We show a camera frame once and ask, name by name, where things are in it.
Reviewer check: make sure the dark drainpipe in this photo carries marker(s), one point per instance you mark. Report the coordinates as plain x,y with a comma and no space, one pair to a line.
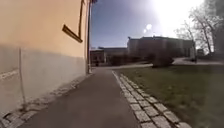
89,40

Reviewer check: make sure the pale cross path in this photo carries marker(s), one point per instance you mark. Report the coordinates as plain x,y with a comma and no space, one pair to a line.
186,62

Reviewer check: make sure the grey asphalt path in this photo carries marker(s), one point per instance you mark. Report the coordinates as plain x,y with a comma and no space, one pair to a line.
90,103

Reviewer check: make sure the green lawn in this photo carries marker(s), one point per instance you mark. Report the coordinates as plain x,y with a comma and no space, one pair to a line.
186,86

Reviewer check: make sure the dark bush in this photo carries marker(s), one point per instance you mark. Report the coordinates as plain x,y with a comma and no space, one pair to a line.
162,60

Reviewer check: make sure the cobblestone strip beside lawn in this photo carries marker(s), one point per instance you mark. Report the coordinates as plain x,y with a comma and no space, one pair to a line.
143,105

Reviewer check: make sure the cobblestone strip beside wall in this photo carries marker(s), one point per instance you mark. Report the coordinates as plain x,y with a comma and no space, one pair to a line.
30,110

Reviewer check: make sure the yellow plastered building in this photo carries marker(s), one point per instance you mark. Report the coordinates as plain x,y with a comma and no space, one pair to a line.
40,50

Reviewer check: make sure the bare trees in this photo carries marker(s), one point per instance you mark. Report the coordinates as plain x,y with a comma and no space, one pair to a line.
203,26

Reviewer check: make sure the low brown building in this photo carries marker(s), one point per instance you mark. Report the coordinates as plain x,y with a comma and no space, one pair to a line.
106,55

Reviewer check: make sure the large brown building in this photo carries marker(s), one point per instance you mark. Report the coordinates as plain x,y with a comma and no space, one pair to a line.
160,46

